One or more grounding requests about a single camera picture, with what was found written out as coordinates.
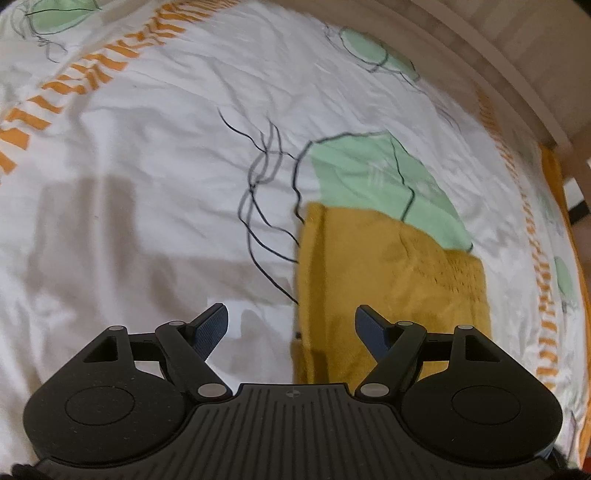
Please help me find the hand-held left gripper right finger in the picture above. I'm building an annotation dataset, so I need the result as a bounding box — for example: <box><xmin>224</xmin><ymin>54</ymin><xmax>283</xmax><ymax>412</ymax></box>
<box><xmin>355</xmin><ymin>305</ymin><xmax>497</xmax><ymax>400</ymax></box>

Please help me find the white printed bed sheet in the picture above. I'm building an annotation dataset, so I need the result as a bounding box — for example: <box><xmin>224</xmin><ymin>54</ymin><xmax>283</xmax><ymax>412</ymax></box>
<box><xmin>0</xmin><ymin>0</ymin><xmax>588</xmax><ymax>467</ymax></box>

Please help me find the wooden slatted bed frame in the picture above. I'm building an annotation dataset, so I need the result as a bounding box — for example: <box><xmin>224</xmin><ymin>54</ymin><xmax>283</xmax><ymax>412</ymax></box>
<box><xmin>277</xmin><ymin>0</ymin><xmax>591</xmax><ymax>155</ymax></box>

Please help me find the orange blanket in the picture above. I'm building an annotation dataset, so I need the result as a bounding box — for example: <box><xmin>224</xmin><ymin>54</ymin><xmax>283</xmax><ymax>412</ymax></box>
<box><xmin>539</xmin><ymin>147</ymin><xmax>574</xmax><ymax>227</ymax></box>

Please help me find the mustard yellow small garment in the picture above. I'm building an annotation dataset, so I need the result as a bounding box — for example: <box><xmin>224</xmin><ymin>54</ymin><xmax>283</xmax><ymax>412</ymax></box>
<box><xmin>291</xmin><ymin>202</ymin><xmax>493</xmax><ymax>385</ymax></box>

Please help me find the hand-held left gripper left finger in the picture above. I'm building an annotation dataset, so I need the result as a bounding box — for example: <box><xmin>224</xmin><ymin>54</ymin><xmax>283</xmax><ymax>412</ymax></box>
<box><xmin>83</xmin><ymin>302</ymin><xmax>232</xmax><ymax>401</ymax></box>

